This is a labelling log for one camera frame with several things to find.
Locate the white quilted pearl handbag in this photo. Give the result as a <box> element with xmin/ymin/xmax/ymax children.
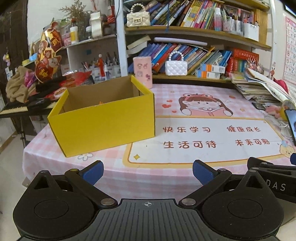
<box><xmin>165</xmin><ymin>51</ymin><xmax>188</xmax><ymax>76</ymax></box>

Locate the red packaging bag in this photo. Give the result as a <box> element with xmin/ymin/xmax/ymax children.
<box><xmin>52</xmin><ymin>71</ymin><xmax>92</xmax><ymax>92</ymax></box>

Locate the pink checkered tablecloth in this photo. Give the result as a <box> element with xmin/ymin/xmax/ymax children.
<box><xmin>23</xmin><ymin>84</ymin><xmax>295</xmax><ymax>200</ymax></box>

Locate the white yellow bottle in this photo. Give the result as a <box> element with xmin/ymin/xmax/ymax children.
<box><xmin>70</xmin><ymin>26</ymin><xmax>79</xmax><ymax>44</ymax></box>

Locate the beige cloth pile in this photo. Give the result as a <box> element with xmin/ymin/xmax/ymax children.
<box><xmin>6</xmin><ymin>66</ymin><xmax>36</xmax><ymax>103</ymax></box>

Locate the pink cartoon desk mat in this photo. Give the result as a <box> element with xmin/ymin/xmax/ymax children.
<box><xmin>123</xmin><ymin>84</ymin><xmax>295</xmax><ymax>168</ymax></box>

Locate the wooden bookshelf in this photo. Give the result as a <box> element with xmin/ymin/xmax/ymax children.
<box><xmin>115</xmin><ymin>1</ymin><xmax>272</xmax><ymax>84</ymax></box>

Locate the stack of magazines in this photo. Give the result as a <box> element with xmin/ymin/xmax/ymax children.
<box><xmin>229</xmin><ymin>68</ymin><xmax>295</xmax><ymax>106</ymax></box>

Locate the white cubby shelf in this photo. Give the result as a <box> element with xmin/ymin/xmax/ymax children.
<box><xmin>60</xmin><ymin>34</ymin><xmax>122</xmax><ymax>82</ymax></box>

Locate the cream quilted pearl handbag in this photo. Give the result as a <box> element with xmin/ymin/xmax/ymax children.
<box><xmin>126</xmin><ymin>3</ymin><xmax>151</xmax><ymax>28</ymax></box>

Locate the orange white medicine box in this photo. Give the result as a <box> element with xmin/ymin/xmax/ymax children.
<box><xmin>201</xmin><ymin>64</ymin><xmax>225</xmax><ymax>74</ymax></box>
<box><xmin>196</xmin><ymin>70</ymin><xmax>220</xmax><ymax>79</ymax></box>

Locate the black electric piano keyboard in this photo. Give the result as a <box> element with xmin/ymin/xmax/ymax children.
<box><xmin>0</xmin><ymin>102</ymin><xmax>56</xmax><ymax>118</ymax></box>

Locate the red gold fortune god decoration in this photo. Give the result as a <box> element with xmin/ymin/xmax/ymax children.
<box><xmin>35</xmin><ymin>21</ymin><xmax>63</xmax><ymax>83</ymax></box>

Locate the orange white medicine box upper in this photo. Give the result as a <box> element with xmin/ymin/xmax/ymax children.
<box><xmin>201</xmin><ymin>64</ymin><xmax>225</xmax><ymax>74</ymax></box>

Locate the smartphone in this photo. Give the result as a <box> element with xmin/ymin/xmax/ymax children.
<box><xmin>284</xmin><ymin>109</ymin><xmax>296</xmax><ymax>146</ymax></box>

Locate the orange white medicine box lower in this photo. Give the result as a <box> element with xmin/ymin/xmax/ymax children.
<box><xmin>196</xmin><ymin>70</ymin><xmax>220</xmax><ymax>79</ymax></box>

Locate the pink cylindrical container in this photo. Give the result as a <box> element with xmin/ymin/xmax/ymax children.
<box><xmin>133</xmin><ymin>56</ymin><xmax>152</xmax><ymax>89</ymax></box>

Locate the yellow cardboard box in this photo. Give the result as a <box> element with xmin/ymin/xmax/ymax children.
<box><xmin>48</xmin><ymin>75</ymin><xmax>155</xmax><ymax>157</ymax></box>

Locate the red dictionary book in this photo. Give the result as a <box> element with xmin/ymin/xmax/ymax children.
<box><xmin>230</xmin><ymin>48</ymin><xmax>259</xmax><ymax>61</ymax></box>

